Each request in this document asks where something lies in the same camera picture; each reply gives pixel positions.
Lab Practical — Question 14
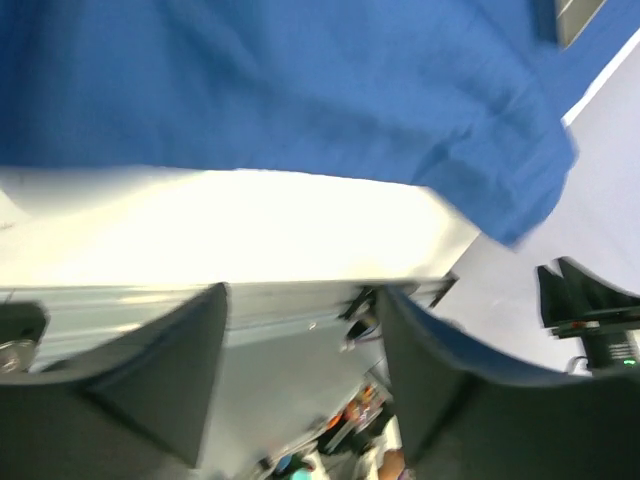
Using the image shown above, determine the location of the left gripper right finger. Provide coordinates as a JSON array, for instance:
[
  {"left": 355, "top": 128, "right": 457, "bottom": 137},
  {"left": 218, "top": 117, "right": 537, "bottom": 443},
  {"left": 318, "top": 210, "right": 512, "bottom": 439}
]
[{"left": 375, "top": 287, "right": 639, "bottom": 479}]

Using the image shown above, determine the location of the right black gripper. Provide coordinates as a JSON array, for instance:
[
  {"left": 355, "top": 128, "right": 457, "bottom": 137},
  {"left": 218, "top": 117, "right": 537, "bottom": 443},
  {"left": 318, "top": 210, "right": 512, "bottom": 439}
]
[{"left": 536, "top": 257, "right": 639, "bottom": 373}]

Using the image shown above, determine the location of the blue surgical cloth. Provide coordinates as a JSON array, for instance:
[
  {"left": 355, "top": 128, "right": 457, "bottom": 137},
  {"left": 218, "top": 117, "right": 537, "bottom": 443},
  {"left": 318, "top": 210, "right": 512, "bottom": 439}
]
[{"left": 1, "top": 1, "right": 639, "bottom": 246}]

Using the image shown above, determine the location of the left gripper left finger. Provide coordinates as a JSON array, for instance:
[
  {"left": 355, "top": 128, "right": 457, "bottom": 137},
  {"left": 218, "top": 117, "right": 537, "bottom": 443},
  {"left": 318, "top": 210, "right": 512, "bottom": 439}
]
[{"left": 1, "top": 283, "right": 228, "bottom": 479}]

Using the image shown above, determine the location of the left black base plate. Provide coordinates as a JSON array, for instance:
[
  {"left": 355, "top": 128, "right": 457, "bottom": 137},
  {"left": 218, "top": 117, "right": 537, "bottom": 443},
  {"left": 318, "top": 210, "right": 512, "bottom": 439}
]
[{"left": 0, "top": 301, "right": 49, "bottom": 374}]

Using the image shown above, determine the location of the front aluminium rail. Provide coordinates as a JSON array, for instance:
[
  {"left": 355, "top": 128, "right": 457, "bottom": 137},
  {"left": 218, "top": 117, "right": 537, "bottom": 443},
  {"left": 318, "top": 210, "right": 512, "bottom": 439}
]
[{"left": 1, "top": 279, "right": 381, "bottom": 374}]

